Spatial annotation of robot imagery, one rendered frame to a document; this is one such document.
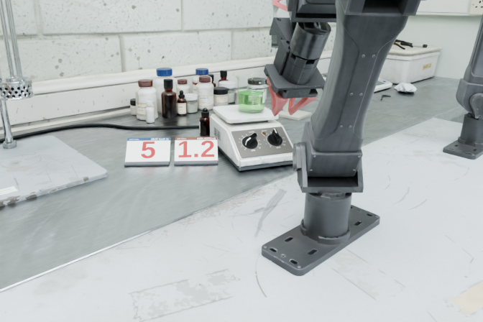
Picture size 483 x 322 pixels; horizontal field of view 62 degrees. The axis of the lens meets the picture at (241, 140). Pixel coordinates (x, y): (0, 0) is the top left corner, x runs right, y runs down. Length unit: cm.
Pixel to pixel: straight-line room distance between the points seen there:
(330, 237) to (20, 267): 40
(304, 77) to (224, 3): 84
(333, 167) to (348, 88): 13
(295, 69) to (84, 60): 71
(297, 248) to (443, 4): 172
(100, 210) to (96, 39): 68
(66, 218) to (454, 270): 55
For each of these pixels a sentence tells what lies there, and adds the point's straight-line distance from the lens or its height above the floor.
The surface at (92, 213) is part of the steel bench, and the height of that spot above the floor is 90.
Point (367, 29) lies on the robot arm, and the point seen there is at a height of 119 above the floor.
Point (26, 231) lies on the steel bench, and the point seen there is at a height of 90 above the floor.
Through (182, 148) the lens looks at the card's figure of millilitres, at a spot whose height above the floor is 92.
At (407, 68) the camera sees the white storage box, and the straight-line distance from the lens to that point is 185.
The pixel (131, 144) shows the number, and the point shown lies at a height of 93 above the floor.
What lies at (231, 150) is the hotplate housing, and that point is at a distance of 83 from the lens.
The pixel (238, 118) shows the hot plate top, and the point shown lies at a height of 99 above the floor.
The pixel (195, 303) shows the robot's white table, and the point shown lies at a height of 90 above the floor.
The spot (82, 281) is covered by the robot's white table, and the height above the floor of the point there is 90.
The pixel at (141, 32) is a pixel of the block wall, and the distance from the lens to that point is 133.
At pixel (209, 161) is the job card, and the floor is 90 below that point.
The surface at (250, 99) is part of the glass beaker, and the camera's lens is 87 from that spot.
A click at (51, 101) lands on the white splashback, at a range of 118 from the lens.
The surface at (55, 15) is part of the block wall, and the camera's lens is 122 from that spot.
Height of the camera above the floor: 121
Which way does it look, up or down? 19 degrees down
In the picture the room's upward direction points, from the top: 1 degrees clockwise
